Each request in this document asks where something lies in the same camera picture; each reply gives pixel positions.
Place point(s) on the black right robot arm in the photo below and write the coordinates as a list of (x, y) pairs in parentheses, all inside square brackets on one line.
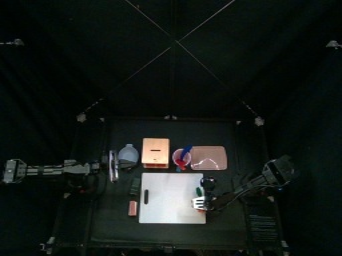
[(267, 176)]

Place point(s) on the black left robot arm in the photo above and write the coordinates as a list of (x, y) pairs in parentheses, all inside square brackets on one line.
[(44, 170)]

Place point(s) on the white cutting board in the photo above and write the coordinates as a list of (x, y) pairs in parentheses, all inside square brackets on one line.
[(174, 200)]

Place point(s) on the clear plastic bottle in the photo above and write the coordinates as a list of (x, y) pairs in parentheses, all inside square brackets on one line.
[(128, 155)]

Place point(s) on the small green toy piece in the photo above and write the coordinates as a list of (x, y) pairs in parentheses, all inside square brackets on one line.
[(199, 191)]

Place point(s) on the dark green toy block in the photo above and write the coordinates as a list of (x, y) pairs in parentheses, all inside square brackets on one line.
[(133, 186)]

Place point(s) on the wooden box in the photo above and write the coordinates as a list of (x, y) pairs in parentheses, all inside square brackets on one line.
[(155, 152)]

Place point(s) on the white printed label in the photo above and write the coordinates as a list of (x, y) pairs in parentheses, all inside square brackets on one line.
[(262, 224)]

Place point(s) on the red toy utensil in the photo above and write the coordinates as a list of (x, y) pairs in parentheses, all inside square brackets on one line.
[(180, 163)]

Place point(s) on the pink rectangular block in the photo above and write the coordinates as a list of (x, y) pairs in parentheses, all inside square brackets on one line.
[(132, 208)]

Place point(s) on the pink square plate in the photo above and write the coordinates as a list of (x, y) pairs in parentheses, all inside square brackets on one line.
[(208, 157)]

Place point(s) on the blue toy utensil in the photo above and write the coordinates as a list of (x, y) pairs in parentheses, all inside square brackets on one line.
[(187, 150)]

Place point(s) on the silver frame corner bracket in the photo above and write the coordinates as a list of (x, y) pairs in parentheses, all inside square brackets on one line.
[(16, 42), (259, 121), (333, 44), (80, 117)]

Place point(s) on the silver frame middle bracket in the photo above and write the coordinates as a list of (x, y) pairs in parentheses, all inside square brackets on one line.
[(170, 117)]

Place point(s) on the silver frame foot bracket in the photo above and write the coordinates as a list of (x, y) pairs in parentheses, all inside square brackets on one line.
[(284, 247), (47, 246)]

